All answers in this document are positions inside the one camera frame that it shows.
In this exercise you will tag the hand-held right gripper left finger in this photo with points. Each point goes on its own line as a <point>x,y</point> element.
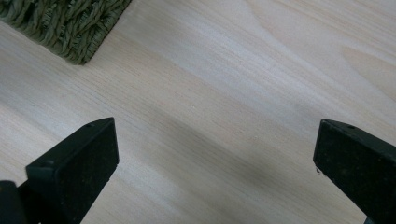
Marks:
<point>79,169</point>

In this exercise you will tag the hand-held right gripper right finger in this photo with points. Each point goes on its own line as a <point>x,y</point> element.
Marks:
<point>358,165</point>

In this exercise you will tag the green shaggy rug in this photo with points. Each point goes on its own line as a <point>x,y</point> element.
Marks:
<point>67,26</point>

